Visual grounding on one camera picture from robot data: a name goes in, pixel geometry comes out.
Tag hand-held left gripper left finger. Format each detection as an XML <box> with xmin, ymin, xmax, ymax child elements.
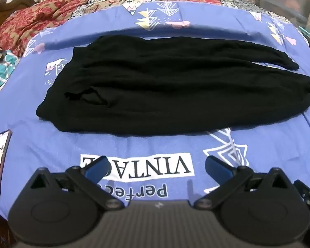
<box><xmin>30</xmin><ymin>156</ymin><xmax>125</xmax><ymax>210</ymax></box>

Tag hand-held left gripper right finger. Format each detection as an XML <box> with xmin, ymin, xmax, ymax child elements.
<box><xmin>195</xmin><ymin>156</ymin><xmax>291</xmax><ymax>210</ymax></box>

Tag black pants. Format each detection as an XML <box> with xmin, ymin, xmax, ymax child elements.
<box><xmin>36</xmin><ymin>35</ymin><xmax>310</xmax><ymax>137</ymax></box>

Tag blue printed bedsheet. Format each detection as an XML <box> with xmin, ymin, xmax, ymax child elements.
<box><xmin>0</xmin><ymin>0</ymin><xmax>310</xmax><ymax>217</ymax></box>

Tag teal patterned quilt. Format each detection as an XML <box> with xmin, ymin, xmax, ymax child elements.
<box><xmin>0</xmin><ymin>48</ymin><xmax>21</xmax><ymax>101</ymax></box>

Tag red floral blanket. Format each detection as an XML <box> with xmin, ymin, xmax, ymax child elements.
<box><xmin>0</xmin><ymin>0</ymin><xmax>259</xmax><ymax>57</ymax></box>

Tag glass table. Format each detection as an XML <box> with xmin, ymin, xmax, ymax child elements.
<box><xmin>255</xmin><ymin>0</ymin><xmax>310</xmax><ymax>35</ymax></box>

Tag carved wooden headboard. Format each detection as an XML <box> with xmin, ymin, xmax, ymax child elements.
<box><xmin>0</xmin><ymin>0</ymin><xmax>38</xmax><ymax>45</ymax></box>

